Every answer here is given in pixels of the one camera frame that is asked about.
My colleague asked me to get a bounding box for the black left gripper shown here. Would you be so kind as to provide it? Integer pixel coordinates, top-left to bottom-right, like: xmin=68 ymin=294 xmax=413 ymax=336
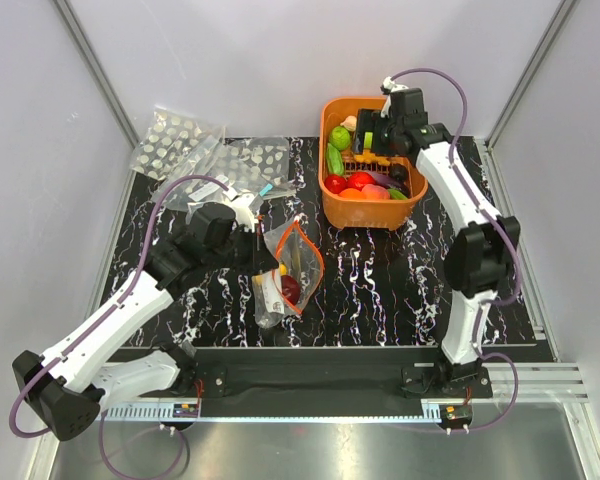
xmin=206 ymin=223 xmax=280 ymax=277

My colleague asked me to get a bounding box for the orange ginger piece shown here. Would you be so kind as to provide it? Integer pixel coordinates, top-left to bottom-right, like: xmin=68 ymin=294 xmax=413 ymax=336
xmin=353 ymin=152 xmax=390 ymax=166

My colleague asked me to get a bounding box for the orange zipper clear bag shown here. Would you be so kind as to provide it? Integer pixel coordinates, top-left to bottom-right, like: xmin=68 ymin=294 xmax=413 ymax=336
xmin=252 ymin=219 xmax=324 ymax=329

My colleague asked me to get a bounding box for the dark red apple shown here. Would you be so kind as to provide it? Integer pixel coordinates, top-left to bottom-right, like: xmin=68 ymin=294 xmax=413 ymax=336
xmin=281 ymin=275 xmax=301 ymax=305

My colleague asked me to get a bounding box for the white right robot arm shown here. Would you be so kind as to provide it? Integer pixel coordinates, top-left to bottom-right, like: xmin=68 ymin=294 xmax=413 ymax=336
xmin=354 ymin=80 xmax=520 ymax=397

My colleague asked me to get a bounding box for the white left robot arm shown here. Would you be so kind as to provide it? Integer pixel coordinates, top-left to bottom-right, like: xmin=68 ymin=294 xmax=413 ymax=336
xmin=9 ymin=202 xmax=279 ymax=441

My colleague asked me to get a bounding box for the blue zipper clear bag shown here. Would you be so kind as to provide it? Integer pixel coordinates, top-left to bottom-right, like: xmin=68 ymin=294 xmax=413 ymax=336
xmin=254 ymin=183 xmax=274 ymax=199

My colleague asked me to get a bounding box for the dotted clear bag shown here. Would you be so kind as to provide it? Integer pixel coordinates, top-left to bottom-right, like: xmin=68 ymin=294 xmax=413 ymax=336
xmin=228 ymin=136 xmax=296 ymax=200
xmin=129 ymin=106 xmax=226 ymax=180

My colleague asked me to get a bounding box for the garlic bulb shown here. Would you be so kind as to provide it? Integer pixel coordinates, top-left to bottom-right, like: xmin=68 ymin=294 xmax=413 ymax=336
xmin=341 ymin=115 xmax=357 ymax=132

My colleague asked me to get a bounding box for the green apple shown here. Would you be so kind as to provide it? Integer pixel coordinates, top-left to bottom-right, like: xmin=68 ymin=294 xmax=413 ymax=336
xmin=363 ymin=131 xmax=373 ymax=149

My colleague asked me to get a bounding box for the light green lime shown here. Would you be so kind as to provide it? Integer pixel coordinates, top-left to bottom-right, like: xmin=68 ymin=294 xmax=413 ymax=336
xmin=328 ymin=126 xmax=351 ymax=151

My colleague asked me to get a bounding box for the green bitter gourd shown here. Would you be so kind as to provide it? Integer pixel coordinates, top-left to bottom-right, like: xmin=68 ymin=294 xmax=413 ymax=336
xmin=326 ymin=143 xmax=345 ymax=176

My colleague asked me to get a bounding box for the red pepper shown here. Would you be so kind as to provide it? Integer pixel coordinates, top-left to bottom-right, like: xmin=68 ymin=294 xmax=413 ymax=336
xmin=347 ymin=171 xmax=376 ymax=190

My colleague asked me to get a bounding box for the dark mangosteen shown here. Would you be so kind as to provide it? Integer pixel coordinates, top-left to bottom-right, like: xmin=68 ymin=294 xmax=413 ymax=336
xmin=389 ymin=164 xmax=409 ymax=183

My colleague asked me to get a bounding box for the purple eggplant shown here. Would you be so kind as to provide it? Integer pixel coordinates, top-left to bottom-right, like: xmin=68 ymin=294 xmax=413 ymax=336
xmin=369 ymin=172 xmax=405 ymax=190

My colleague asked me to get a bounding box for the red tomato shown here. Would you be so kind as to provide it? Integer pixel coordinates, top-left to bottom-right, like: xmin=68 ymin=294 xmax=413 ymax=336
xmin=323 ymin=174 xmax=347 ymax=195

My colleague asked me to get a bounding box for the pink peach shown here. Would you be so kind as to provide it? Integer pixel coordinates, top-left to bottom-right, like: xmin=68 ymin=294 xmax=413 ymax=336
xmin=361 ymin=184 xmax=390 ymax=201

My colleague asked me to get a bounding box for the orange tangerine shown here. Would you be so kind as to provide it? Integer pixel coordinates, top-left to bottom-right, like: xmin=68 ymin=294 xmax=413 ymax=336
xmin=339 ymin=188 xmax=366 ymax=200

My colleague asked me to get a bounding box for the green chili pepper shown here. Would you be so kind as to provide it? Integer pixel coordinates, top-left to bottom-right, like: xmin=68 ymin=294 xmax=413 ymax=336
xmin=387 ymin=188 xmax=409 ymax=201

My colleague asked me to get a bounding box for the orange plastic basket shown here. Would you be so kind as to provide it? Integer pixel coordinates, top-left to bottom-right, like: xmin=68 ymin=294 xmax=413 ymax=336
xmin=319 ymin=97 xmax=429 ymax=231

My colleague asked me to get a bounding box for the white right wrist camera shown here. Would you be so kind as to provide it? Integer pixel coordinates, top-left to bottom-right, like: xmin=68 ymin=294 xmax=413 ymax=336
xmin=381 ymin=76 xmax=397 ymax=118

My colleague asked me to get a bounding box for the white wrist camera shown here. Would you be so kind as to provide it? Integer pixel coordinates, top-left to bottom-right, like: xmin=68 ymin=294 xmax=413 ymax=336
xmin=381 ymin=76 xmax=397 ymax=118
xmin=228 ymin=194 xmax=258 ymax=232

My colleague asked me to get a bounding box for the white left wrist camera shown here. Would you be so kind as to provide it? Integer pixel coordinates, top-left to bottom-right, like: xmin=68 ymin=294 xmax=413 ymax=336
xmin=228 ymin=194 xmax=258 ymax=232

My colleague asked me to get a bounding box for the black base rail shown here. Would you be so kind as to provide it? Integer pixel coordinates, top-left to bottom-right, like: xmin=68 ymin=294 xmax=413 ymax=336
xmin=138 ymin=344 xmax=494 ymax=421

